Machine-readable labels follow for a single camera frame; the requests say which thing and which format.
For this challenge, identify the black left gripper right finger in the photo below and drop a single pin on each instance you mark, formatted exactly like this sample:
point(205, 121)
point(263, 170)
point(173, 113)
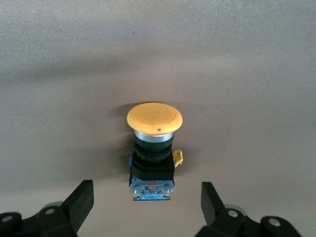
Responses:
point(213, 214)

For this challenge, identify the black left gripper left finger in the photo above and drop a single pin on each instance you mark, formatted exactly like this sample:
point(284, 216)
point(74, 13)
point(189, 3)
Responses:
point(76, 209)

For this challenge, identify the yellow mushroom push button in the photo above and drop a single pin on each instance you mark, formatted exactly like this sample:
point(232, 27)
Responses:
point(154, 118)

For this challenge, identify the brown table cover mat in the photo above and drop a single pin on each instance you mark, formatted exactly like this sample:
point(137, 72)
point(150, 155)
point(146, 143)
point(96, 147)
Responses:
point(158, 49)

